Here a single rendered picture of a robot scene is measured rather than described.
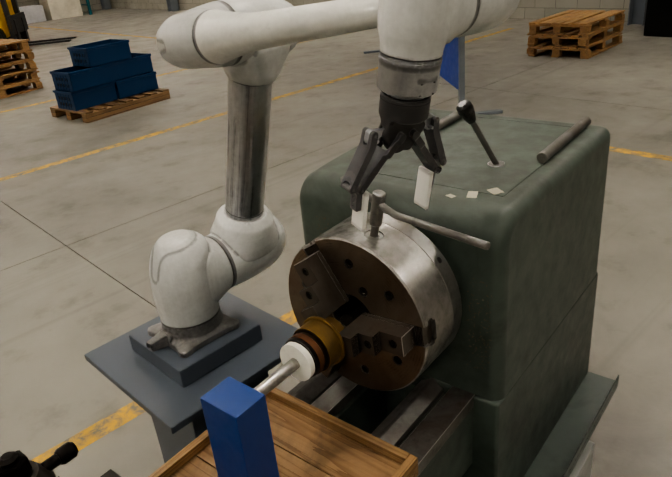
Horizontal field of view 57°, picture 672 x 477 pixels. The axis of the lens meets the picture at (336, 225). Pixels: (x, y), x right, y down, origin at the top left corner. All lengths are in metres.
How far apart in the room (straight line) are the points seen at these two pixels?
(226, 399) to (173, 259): 0.64
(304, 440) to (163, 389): 0.53
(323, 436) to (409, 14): 0.75
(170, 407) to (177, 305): 0.24
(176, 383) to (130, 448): 1.05
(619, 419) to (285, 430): 1.65
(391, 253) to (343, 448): 0.36
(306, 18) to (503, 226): 0.48
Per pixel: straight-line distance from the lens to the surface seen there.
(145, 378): 1.67
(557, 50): 8.89
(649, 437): 2.58
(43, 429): 2.91
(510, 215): 1.11
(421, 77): 0.89
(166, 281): 1.55
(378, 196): 1.02
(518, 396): 1.38
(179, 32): 1.25
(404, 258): 1.05
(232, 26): 1.15
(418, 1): 0.85
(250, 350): 1.67
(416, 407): 1.28
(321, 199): 1.29
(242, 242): 1.60
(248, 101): 1.42
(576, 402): 1.81
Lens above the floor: 1.71
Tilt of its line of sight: 25 degrees down
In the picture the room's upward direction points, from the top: 6 degrees counter-clockwise
